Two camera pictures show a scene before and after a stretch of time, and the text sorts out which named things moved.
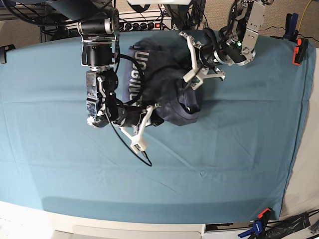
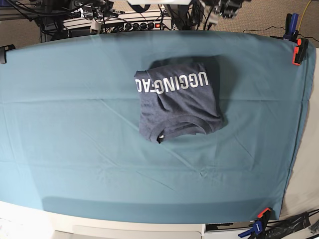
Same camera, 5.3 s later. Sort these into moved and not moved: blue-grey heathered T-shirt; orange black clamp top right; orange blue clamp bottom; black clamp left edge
Moved: blue-grey heathered T-shirt
Not moved: orange blue clamp bottom; black clamp left edge; orange black clamp top right
